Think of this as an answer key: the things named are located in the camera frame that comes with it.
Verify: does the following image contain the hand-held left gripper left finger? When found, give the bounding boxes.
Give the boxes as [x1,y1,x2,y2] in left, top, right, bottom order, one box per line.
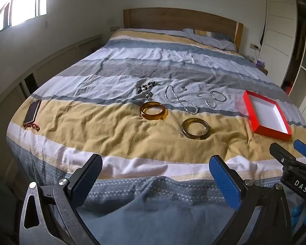
[20,154,103,245]

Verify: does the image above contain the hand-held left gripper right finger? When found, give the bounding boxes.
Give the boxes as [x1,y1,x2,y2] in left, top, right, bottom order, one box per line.
[209,155,292,245]

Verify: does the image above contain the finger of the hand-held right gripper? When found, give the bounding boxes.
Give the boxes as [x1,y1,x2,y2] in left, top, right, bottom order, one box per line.
[269,143,300,170]
[293,139,306,162]

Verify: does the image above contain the red cardboard box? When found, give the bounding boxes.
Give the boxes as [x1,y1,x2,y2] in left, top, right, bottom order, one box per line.
[242,90,292,142]

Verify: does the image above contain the olive brown bangle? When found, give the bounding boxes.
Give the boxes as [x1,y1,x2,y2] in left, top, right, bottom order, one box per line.
[181,118,211,140]

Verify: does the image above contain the silver bead necklace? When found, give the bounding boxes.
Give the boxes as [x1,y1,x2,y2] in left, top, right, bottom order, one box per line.
[165,84,199,115]

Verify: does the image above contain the thin silver bangle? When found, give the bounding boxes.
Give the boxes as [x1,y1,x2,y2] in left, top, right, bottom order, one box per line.
[210,90,227,102]

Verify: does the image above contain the amber bangle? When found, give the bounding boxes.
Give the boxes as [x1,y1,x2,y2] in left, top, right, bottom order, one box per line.
[140,101,168,121]

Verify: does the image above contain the black bead bracelet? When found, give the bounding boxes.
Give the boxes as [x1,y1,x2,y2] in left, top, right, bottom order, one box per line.
[137,81,162,94]

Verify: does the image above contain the orange item in wardrobe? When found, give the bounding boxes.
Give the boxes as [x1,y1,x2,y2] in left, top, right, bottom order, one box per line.
[282,80,294,95]

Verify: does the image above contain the wooden nightstand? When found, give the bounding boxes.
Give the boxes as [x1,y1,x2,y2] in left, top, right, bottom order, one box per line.
[255,62,269,76]

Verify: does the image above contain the black smartphone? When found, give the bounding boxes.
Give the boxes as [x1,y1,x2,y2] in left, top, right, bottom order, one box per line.
[23,99,42,128]

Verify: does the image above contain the grey striped pillow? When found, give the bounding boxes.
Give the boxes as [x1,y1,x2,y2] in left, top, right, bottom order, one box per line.
[183,28,237,52]

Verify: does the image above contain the white wardrobe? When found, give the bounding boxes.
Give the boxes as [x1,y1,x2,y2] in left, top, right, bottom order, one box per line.
[260,0,306,138]

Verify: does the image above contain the wooden headboard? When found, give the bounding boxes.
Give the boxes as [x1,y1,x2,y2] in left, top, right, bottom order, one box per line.
[123,8,244,51]

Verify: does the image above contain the window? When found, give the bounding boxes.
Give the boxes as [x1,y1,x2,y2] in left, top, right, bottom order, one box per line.
[0,0,60,37]

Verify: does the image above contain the black hanging cord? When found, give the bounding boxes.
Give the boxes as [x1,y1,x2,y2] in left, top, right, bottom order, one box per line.
[259,18,267,47]

